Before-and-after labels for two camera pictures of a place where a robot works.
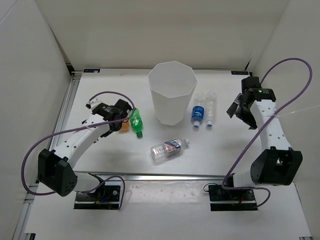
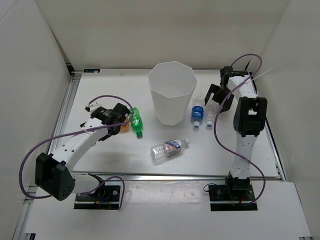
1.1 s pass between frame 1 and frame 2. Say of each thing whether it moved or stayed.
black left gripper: stayed
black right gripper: moved
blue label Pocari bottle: stayed
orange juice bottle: stayed
